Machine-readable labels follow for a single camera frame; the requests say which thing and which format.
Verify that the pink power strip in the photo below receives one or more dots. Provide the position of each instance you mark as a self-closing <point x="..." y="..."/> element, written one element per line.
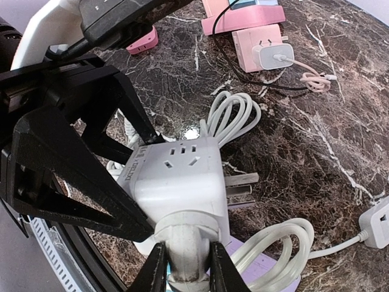
<point x="221" y="18"/>

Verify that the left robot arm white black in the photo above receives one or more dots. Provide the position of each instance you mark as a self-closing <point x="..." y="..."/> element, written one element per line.
<point x="56" y="26"/>

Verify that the purple power strip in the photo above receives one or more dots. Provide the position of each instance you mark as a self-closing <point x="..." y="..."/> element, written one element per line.
<point x="266" y="273"/>

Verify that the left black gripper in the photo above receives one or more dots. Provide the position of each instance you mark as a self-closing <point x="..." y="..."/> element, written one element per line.
<point x="87" y="93"/>

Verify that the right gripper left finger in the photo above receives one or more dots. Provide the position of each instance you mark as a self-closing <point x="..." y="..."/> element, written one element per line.
<point x="152" y="277"/>

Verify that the pink plug adapter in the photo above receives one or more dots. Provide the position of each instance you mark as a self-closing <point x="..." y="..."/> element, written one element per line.
<point x="145" y="43"/>

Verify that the white charger with cable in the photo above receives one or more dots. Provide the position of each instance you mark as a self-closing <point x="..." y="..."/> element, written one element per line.
<point x="282" y="56"/>

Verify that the white slotted cable duct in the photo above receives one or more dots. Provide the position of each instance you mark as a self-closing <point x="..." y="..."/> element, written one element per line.
<point x="41" y="233"/>

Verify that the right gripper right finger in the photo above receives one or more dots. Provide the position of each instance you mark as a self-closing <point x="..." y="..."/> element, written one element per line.
<point x="224" y="276"/>

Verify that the small teal adapter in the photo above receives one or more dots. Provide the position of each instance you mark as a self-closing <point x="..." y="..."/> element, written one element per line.
<point x="243" y="3"/>

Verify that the white power strip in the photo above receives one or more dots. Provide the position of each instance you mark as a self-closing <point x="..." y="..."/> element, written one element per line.
<point x="375" y="224"/>

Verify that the pink cube socket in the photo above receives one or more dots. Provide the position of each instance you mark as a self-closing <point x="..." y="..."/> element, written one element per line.
<point x="249" y="42"/>

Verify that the white cube socket adapter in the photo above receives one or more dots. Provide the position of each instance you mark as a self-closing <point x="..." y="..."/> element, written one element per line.
<point x="179" y="176"/>

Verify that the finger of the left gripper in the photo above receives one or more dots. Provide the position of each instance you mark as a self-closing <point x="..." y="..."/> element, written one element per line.
<point x="43" y="145"/>

